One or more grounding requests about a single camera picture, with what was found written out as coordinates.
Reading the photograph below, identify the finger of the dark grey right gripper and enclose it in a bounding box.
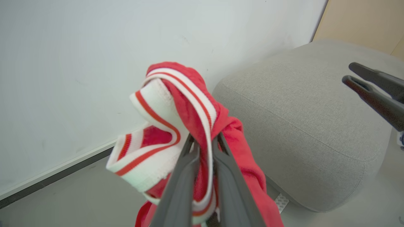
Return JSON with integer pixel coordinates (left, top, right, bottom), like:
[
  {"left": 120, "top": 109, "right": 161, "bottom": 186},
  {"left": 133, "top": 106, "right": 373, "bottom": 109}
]
[
  {"left": 348, "top": 62, "right": 404, "bottom": 104},
  {"left": 342, "top": 75, "right": 404, "bottom": 132}
]

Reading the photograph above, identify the light grey fabric sofa seat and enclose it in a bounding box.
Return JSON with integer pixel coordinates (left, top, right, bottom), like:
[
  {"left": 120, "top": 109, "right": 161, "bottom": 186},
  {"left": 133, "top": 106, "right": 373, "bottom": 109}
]
[{"left": 212, "top": 40, "right": 404, "bottom": 212}]

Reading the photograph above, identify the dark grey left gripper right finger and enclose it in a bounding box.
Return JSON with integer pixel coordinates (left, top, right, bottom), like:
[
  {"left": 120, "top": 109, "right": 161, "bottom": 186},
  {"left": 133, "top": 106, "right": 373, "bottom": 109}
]
[{"left": 212, "top": 132, "right": 266, "bottom": 227}]

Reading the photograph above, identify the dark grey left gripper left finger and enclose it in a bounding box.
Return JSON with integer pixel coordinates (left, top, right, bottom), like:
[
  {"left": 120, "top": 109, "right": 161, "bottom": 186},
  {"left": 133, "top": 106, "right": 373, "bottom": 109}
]
[{"left": 150, "top": 134, "right": 200, "bottom": 227}]

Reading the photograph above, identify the white patterned sticker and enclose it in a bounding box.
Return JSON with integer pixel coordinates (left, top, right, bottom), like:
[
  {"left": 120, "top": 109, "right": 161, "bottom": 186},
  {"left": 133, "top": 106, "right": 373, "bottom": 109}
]
[{"left": 274, "top": 193, "right": 290, "bottom": 214}]

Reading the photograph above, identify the grey white baseboard strip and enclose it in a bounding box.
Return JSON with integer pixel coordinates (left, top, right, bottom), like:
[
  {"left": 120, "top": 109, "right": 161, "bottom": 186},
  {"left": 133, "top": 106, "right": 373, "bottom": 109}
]
[{"left": 0, "top": 139, "right": 118, "bottom": 210}]

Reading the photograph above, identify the red white striped garment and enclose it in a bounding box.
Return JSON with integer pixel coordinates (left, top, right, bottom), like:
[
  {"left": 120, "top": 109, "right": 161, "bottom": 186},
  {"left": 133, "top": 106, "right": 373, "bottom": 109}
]
[{"left": 106, "top": 62, "right": 284, "bottom": 227}]

